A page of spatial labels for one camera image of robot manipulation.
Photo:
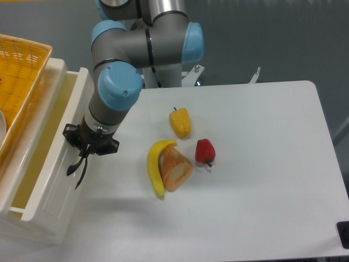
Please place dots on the orange bread piece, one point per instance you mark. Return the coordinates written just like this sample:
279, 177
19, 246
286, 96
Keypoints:
176, 169

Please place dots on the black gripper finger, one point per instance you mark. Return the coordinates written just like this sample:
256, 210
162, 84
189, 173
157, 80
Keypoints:
72, 135
110, 147

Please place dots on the white plate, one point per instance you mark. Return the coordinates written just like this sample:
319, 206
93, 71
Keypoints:
3, 128

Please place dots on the yellow woven basket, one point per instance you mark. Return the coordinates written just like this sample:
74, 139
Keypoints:
22, 64

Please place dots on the yellow banana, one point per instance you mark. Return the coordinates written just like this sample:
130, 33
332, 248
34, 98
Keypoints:
153, 170

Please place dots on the white drawer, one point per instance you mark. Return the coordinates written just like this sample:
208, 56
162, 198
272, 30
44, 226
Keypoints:
53, 148
51, 204

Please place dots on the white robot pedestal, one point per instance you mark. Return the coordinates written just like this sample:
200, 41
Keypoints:
198, 75

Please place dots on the black corner device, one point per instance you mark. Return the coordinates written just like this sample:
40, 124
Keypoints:
343, 230

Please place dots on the yellow bell pepper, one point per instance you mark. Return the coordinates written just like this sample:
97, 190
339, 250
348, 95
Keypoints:
180, 122

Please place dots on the white drawer cabinet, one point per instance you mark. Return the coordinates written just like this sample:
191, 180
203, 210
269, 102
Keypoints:
17, 160

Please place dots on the red bell pepper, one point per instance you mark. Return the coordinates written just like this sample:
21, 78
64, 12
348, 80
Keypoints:
205, 152

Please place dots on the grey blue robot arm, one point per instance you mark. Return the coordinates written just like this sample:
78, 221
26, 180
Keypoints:
131, 36

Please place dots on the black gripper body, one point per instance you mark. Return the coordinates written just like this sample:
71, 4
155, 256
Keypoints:
90, 137

